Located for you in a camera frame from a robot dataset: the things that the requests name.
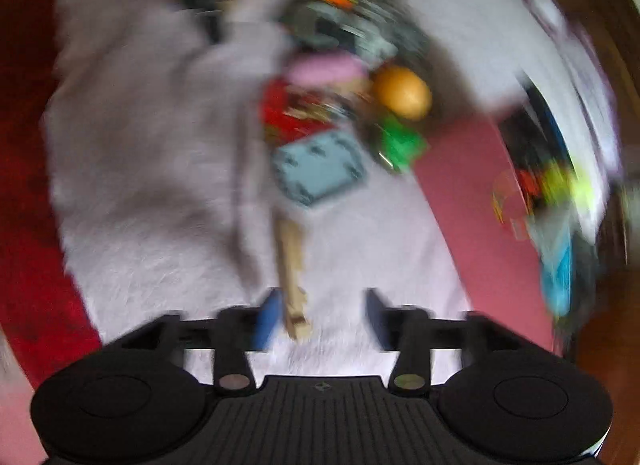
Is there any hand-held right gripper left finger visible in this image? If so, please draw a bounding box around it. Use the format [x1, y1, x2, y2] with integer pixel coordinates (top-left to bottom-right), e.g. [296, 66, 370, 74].
[117, 289, 286, 392]

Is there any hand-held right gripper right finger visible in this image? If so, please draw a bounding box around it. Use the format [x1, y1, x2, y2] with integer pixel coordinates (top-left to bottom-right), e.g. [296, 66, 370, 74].
[364, 288, 527, 392]

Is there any pink cardboard box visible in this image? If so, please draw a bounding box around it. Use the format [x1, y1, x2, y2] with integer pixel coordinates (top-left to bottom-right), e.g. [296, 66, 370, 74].
[412, 75, 626, 346]

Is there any green spinning top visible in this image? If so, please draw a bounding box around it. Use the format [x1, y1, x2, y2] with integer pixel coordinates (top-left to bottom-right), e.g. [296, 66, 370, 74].
[372, 118, 430, 173]

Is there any orange ball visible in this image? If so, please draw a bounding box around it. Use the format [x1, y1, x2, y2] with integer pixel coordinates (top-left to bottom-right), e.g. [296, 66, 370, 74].
[372, 66, 433, 121]

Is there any wooden peg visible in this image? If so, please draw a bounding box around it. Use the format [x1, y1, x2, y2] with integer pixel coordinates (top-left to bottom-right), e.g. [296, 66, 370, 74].
[274, 210, 313, 341]

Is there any light grey building plate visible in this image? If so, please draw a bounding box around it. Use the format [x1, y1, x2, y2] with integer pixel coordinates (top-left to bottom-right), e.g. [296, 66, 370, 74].
[272, 130, 371, 208]

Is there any blue silicone case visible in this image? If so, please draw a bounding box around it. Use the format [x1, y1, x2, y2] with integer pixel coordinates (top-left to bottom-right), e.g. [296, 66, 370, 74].
[540, 230, 576, 316]

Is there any red plastic toy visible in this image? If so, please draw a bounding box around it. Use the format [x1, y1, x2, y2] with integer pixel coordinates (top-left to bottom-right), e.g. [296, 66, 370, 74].
[260, 80, 321, 146]

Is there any yellow-green mesh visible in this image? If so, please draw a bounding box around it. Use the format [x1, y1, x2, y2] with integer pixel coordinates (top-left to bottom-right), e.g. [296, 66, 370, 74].
[542, 160, 596, 211]

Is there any pink object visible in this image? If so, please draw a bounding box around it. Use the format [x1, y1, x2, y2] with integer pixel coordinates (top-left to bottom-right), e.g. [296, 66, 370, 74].
[287, 52, 368, 88]

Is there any red cloth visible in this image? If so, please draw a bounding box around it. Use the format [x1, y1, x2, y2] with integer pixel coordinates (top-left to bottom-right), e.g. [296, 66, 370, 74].
[0, 0, 101, 386]

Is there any dark grey building plate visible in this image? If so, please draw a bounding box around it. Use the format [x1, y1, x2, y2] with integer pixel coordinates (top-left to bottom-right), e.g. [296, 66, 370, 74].
[277, 0, 426, 66]

